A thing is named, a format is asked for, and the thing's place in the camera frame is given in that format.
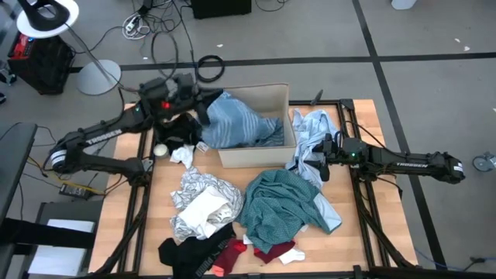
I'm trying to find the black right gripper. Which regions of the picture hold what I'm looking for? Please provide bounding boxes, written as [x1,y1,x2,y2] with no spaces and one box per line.
[307,133,346,183]

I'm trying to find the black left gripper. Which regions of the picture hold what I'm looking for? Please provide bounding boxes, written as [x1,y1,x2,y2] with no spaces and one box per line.
[170,73,226,127]

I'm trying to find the light blue shirt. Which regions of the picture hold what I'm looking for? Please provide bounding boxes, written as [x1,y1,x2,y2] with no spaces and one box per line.
[285,108,342,191]

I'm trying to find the blue striped garment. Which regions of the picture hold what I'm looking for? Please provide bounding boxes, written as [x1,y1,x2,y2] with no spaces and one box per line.
[201,91,285,150]

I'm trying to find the plain black garment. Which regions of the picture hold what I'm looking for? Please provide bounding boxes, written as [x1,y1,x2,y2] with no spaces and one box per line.
[153,112,203,156]

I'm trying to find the teal flower-print shirt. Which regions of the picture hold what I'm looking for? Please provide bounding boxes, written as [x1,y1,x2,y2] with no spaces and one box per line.
[236,168,343,255]

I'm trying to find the small white cloth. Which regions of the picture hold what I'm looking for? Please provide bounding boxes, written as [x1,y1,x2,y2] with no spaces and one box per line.
[169,143,195,170]

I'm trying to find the white grey line-pattern garment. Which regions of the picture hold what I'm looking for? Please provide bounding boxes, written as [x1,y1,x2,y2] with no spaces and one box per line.
[169,166,245,243]

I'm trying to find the dark red sock bright toe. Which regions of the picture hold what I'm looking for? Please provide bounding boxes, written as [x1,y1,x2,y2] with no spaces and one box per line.
[212,238,248,278]
[253,239,298,264]

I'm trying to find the plain white garment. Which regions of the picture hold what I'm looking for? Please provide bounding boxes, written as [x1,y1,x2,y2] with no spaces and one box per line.
[177,185,233,239]

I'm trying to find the black garment with white print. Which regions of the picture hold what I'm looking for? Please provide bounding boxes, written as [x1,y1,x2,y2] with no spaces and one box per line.
[157,222,237,279]

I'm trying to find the beige cardboard box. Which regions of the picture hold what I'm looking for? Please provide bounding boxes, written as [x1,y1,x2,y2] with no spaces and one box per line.
[215,82,298,170]

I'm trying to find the black floor box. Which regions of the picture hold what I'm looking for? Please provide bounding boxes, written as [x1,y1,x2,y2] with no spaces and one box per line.
[191,0,253,20]

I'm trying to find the white power strip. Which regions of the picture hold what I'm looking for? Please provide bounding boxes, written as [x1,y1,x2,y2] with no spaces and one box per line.
[122,13,151,41]

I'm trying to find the white round floor stand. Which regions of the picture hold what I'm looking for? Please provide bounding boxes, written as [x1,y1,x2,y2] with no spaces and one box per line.
[15,0,122,97]

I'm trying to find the black crate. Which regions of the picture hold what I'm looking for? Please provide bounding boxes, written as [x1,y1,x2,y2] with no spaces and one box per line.
[7,33,75,96]

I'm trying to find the black power adapter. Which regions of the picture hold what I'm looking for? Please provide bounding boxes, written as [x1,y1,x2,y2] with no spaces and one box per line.
[58,182,94,202]

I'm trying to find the grey caster wheel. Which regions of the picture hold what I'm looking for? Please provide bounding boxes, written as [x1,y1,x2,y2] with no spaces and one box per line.
[471,151,496,173]

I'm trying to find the white floor object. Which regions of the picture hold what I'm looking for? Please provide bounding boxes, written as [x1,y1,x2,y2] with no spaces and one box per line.
[391,0,419,11]

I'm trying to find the black curved object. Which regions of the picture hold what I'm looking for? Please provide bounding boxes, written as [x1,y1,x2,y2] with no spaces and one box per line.
[17,0,71,32]

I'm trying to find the grey cabinet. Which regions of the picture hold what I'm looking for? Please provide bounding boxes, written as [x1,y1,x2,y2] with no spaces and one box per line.
[19,200,104,279]

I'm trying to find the red black battery box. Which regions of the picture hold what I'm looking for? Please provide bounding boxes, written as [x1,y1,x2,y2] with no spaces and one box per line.
[11,33,36,59]

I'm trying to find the black desk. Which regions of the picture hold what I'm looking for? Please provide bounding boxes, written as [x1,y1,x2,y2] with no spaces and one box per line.
[0,122,39,226]

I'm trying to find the coiled black cable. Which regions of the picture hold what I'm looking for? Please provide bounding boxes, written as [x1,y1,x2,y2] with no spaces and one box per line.
[196,54,226,84]

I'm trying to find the black aluminium table frame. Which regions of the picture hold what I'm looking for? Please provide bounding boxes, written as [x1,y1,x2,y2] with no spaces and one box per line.
[92,89,419,279]

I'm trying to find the black floor cable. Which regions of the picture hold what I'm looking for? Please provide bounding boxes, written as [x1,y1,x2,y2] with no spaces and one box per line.
[127,0,198,82]

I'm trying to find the blue floor cable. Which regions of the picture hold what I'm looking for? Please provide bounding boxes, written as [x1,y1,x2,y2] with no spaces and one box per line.
[414,247,466,272]

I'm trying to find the yellow cable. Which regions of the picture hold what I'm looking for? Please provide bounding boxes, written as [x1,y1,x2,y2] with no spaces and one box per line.
[26,154,105,195]

